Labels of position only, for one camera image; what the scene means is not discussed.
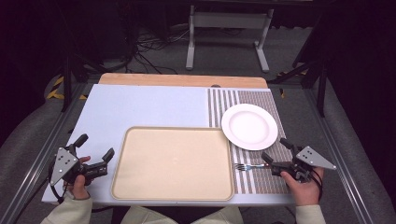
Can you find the person's right leg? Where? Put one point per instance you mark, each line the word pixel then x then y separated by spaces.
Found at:
pixel 219 217

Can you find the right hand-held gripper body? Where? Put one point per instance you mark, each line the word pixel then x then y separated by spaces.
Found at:
pixel 313 158

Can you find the white metal stand frame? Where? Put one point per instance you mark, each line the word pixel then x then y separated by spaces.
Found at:
pixel 230 20

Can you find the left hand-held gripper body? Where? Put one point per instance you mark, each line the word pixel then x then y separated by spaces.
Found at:
pixel 63 164

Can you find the beige rectangular tray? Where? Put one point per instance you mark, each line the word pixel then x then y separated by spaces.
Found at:
pixel 172 163

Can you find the person's right hand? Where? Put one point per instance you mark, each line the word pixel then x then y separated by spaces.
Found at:
pixel 303 191

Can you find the white round plate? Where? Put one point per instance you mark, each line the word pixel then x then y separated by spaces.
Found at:
pixel 249 127

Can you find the yellow black floor tape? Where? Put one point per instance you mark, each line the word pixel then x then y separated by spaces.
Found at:
pixel 56 90

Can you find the metal fork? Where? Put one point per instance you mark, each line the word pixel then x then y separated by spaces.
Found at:
pixel 249 166

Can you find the black tripod stand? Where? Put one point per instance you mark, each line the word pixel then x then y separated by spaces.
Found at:
pixel 314 71

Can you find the black metal stand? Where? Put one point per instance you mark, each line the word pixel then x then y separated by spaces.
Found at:
pixel 67 77

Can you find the person's left hand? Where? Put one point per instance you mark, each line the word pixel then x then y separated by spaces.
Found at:
pixel 77 186

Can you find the person's leg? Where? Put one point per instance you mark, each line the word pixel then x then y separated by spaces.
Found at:
pixel 141 217
pixel 219 217

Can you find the striped woven placemat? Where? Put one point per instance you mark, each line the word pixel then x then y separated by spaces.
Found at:
pixel 264 182

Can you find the person's left leg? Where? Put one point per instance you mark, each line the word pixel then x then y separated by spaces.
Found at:
pixel 141 217

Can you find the aluminium rail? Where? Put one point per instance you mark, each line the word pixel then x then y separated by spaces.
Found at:
pixel 37 161
pixel 339 161

